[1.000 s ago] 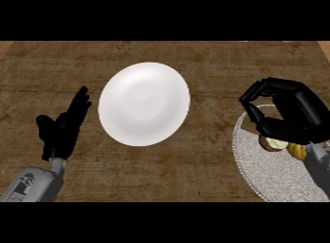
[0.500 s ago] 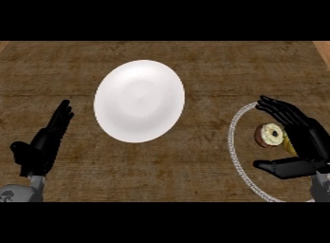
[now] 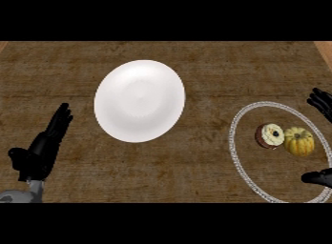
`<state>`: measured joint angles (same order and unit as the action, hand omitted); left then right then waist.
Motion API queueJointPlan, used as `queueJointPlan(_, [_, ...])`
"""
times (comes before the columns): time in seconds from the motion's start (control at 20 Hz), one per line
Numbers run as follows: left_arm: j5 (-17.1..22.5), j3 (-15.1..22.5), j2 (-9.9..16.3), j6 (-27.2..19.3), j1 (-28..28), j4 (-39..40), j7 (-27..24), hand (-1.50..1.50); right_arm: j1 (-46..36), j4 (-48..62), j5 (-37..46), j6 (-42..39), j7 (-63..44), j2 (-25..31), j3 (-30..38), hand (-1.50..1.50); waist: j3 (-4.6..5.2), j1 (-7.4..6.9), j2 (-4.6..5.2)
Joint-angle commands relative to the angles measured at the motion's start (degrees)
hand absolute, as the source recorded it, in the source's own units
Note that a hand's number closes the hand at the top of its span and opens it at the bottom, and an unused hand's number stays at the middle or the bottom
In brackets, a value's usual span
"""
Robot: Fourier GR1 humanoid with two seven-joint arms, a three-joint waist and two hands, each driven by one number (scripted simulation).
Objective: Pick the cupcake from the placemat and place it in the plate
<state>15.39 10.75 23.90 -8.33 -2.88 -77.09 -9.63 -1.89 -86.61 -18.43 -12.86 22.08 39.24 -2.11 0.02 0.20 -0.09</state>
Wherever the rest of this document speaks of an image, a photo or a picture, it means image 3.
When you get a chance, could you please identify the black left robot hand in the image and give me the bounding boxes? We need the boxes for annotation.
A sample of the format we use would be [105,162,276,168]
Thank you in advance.
[8,102,76,183]

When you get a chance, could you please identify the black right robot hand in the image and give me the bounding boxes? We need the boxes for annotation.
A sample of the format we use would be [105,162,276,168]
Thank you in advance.
[300,87,332,191]

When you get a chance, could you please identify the round clear silver-rimmed placemat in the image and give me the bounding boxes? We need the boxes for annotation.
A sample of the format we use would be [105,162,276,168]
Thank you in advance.
[226,100,332,204]

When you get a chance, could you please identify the small yellow squash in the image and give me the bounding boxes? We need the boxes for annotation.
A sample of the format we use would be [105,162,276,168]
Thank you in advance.
[284,126,318,157]

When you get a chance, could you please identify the brown cupcake with cream frosting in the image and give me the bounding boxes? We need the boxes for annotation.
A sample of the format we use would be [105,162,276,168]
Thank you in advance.
[254,122,287,151]

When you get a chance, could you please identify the white oval plate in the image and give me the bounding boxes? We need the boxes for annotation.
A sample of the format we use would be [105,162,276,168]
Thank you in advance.
[93,59,188,144]

